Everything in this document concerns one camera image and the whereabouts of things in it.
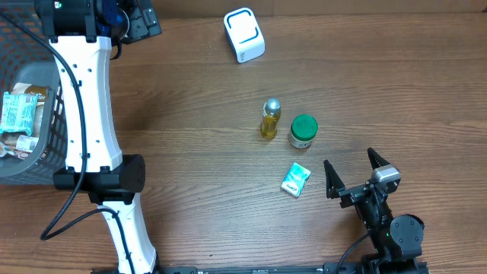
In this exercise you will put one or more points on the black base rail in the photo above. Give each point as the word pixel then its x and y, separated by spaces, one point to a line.
pixel 266 270

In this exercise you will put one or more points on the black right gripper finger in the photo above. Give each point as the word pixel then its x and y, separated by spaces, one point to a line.
pixel 376 160
pixel 334 184

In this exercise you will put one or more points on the green lid jar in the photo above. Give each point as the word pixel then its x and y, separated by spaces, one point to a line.
pixel 303 130

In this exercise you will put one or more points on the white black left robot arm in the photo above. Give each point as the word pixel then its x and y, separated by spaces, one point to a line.
pixel 85 36

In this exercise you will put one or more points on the white barcode scanner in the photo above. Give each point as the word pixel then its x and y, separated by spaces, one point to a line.
pixel 244 35

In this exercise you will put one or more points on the yellow dish soap bottle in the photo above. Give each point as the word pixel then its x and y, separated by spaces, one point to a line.
pixel 271 114

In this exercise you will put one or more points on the teal snack packet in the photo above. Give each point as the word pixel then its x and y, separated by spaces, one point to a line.
pixel 18 113

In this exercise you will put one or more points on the dark grey plastic basket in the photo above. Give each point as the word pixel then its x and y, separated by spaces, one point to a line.
pixel 25 60

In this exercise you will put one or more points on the teal tissue pack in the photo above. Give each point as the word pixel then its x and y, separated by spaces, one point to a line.
pixel 295 179

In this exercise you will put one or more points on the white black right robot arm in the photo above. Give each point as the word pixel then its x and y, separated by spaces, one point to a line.
pixel 397 240

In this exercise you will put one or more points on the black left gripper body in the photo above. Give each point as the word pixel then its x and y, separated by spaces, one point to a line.
pixel 138 27

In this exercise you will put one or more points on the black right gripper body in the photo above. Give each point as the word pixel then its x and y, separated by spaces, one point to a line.
pixel 354 195

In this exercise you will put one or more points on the brown snack pouch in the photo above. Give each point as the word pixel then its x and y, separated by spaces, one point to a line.
pixel 18 144

